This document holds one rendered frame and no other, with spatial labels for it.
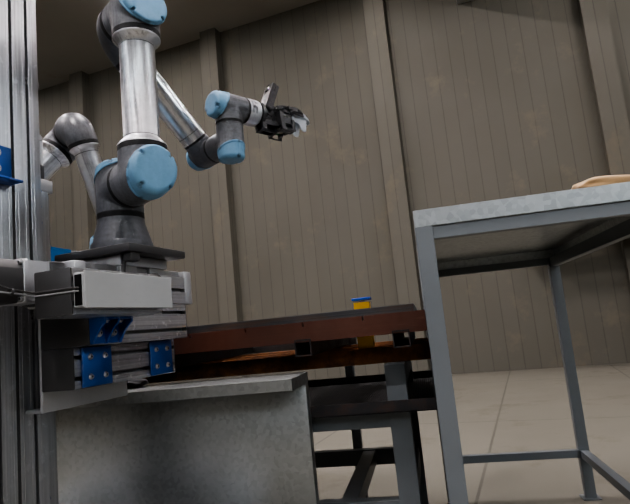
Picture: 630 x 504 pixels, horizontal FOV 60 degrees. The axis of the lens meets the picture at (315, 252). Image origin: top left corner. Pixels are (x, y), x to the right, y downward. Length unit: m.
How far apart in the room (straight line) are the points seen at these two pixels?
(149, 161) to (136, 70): 0.24
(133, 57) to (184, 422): 1.02
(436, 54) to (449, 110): 0.90
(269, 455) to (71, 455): 0.63
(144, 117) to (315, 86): 7.87
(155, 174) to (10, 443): 0.65
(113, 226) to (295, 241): 7.33
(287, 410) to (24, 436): 0.67
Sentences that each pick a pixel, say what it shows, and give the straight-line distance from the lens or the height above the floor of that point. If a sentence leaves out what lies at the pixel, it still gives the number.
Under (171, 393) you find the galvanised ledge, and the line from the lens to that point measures 1.58.
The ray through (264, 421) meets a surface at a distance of 1.66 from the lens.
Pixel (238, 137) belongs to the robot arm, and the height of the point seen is 1.33.
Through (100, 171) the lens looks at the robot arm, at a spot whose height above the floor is 1.24.
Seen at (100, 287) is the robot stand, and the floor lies 0.92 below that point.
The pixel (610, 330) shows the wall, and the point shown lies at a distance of 7.98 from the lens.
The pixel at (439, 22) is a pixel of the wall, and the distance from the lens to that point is 9.04.
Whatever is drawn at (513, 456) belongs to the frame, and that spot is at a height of 0.18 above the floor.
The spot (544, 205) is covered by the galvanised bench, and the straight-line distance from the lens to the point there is 1.33.
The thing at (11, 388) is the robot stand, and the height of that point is 0.74.
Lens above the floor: 0.80
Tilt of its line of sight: 8 degrees up
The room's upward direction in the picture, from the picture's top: 6 degrees counter-clockwise
